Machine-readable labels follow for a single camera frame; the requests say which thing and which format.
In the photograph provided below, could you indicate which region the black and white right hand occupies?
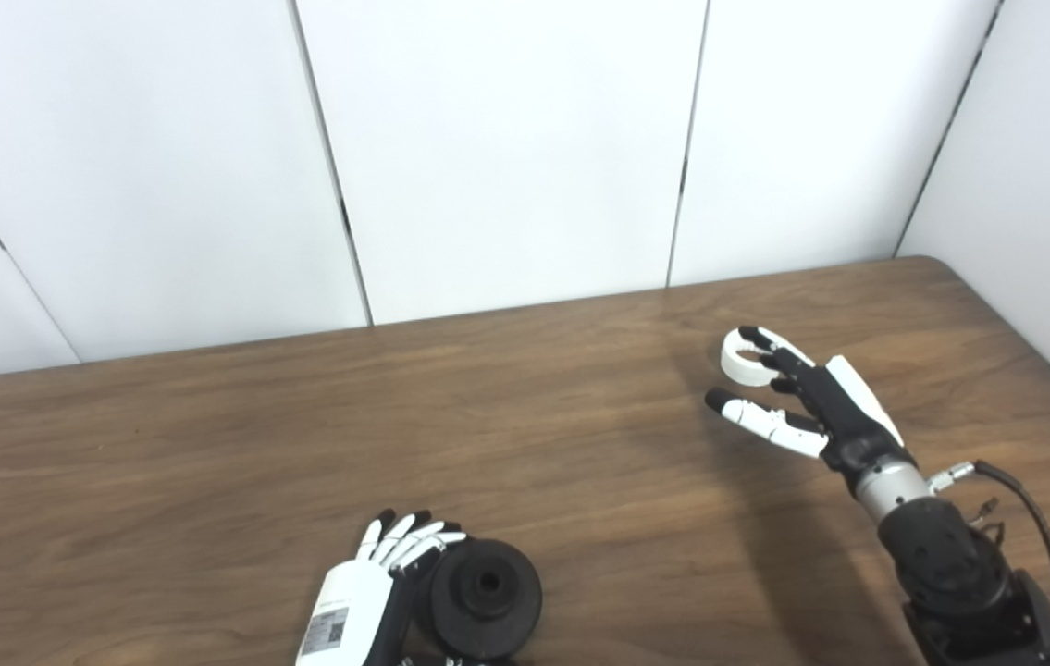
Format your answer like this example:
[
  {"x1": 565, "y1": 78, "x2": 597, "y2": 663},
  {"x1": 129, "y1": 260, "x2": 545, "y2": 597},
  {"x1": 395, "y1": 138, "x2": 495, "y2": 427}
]
[{"x1": 705, "y1": 326, "x2": 916, "y2": 477}]

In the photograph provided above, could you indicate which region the black and white left hand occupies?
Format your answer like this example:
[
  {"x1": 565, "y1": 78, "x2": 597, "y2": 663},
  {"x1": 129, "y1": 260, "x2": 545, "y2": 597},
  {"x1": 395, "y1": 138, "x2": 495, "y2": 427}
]
[{"x1": 295, "y1": 509, "x2": 468, "y2": 666}]

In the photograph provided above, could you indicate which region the white toothed ring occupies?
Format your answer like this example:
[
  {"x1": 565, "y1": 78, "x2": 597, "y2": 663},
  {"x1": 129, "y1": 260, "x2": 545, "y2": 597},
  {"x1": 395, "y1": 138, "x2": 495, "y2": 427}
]
[{"x1": 720, "y1": 328, "x2": 798, "y2": 388}]

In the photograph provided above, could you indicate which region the round black stepped part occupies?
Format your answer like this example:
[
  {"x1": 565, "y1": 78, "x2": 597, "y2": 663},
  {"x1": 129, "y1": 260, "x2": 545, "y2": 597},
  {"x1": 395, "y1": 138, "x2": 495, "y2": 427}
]
[{"x1": 414, "y1": 539, "x2": 544, "y2": 661}]

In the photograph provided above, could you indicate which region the thin right wrist wire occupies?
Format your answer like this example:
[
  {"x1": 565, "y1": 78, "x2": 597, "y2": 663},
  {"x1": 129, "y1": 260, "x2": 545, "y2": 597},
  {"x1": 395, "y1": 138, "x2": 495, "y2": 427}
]
[{"x1": 969, "y1": 498, "x2": 1008, "y2": 549}]

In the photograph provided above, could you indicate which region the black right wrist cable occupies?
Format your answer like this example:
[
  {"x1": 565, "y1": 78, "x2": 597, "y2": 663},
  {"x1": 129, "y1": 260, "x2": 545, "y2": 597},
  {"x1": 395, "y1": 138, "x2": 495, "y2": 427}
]
[{"x1": 928, "y1": 460, "x2": 1050, "y2": 632}]

